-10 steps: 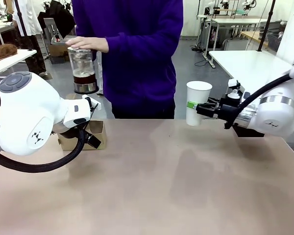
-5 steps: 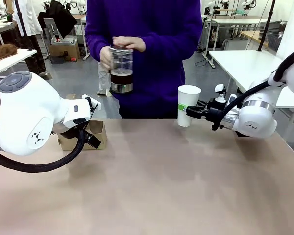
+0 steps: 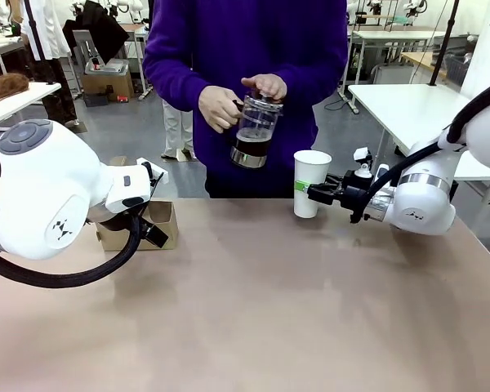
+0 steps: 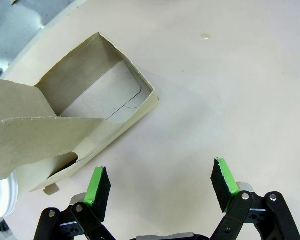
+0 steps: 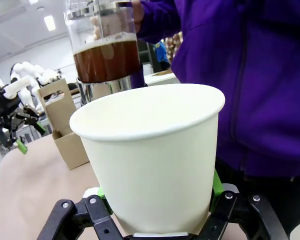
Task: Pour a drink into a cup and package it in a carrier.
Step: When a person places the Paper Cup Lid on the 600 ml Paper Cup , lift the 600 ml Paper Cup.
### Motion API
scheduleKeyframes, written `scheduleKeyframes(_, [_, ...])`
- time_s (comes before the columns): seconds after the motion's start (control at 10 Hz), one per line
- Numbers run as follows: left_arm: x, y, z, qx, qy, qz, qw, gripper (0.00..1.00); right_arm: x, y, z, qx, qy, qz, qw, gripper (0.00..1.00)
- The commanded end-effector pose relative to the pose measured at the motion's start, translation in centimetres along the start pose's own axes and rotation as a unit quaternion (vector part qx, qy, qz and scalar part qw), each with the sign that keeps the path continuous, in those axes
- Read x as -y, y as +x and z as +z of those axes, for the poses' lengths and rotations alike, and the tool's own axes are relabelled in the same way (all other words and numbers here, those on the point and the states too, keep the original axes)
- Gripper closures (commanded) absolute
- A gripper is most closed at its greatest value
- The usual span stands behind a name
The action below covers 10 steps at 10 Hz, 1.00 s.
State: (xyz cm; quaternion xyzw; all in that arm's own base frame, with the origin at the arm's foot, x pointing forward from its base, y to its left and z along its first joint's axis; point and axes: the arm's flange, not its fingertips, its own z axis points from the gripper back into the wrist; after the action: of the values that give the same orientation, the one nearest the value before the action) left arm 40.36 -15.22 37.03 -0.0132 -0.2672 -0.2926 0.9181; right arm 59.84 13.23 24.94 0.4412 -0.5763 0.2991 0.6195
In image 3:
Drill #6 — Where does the large white side table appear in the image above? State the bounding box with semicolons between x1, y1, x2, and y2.
348;83;490;183

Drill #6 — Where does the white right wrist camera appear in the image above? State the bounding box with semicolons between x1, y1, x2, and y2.
352;146;373;179

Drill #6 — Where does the person in white trousers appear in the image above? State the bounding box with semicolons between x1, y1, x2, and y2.
160;99;196;161

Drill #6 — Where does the white table with furry item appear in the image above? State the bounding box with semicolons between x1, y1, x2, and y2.
0;81;62;132

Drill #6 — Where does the person in white coat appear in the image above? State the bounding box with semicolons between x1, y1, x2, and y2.
20;0;79;126

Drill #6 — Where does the cardboard box on floor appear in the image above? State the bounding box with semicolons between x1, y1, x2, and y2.
82;71;136;103

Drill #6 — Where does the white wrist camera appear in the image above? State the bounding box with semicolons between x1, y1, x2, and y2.
352;146;373;179
136;158;169;193

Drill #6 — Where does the white background workbench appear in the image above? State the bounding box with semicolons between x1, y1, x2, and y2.
348;26;448;89

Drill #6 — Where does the person's left hand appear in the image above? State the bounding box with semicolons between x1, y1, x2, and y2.
240;73;288;102

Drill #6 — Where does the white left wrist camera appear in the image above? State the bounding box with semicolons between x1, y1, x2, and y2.
136;158;169;193

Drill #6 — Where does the brown cardboard cup carrier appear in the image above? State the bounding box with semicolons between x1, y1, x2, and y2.
96;156;180;252

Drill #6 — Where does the glass french press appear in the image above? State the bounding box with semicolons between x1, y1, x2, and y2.
222;92;285;169

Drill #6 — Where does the person's right purple-sleeved forearm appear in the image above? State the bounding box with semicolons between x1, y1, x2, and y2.
141;44;213;112

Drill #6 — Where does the black floor cable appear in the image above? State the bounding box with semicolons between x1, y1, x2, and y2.
324;96;359;114

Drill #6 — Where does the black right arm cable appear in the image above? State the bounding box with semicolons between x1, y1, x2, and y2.
349;87;490;225

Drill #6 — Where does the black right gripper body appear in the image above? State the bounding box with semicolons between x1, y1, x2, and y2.
341;169;376;210

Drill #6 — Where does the black hanging jacket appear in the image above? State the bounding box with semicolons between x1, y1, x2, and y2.
62;0;131;65

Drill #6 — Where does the black vertical stand pole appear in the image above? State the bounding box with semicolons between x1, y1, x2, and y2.
428;0;461;87

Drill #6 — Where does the grey bin lid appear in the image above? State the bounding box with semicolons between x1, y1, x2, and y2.
83;57;131;77

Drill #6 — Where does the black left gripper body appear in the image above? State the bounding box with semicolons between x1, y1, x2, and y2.
90;202;150;234

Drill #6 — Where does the person in purple sweater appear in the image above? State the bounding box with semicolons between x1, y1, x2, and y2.
141;0;349;200

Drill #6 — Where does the white paper cup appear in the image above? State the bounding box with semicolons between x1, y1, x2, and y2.
292;149;333;219

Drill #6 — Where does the brown furry object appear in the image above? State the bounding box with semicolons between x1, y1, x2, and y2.
0;72;30;105

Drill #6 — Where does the person's right hand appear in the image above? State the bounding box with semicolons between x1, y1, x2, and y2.
198;84;243;134

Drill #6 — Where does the person's left purple-sleeved forearm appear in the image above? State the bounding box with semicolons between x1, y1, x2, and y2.
279;36;349;103

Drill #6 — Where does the grey wire basket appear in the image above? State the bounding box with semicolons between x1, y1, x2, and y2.
443;51;475;82

